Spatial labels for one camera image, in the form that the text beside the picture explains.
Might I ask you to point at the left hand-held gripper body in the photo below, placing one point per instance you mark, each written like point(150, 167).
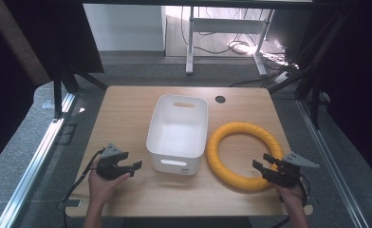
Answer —
point(108, 164)

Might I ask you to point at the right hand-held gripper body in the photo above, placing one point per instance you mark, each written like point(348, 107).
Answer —
point(285, 172)

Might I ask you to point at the person's left hand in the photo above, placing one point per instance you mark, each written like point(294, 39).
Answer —
point(102, 186)

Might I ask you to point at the person's right hand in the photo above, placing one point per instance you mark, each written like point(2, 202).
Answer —
point(291, 196)

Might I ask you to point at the dark floor socket plate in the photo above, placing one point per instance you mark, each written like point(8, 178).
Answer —
point(67, 133)

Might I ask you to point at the white plastic basket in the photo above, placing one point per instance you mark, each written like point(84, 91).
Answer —
point(177, 136)

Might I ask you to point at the black metal stand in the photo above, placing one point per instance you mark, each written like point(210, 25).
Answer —
point(58, 91)
point(315, 95)

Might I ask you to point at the white power strip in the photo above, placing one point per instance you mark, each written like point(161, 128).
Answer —
point(281, 77)

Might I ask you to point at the black curtain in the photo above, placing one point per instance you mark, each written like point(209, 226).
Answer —
point(358, 79)
point(22, 38)

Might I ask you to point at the brown slanted board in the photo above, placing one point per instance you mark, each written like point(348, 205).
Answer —
point(19, 47)

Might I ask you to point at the aluminium floor rail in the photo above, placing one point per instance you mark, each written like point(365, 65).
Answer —
point(329, 164)
point(32, 167)

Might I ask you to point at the white metal desk frame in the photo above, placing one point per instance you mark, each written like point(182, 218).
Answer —
point(189, 41)

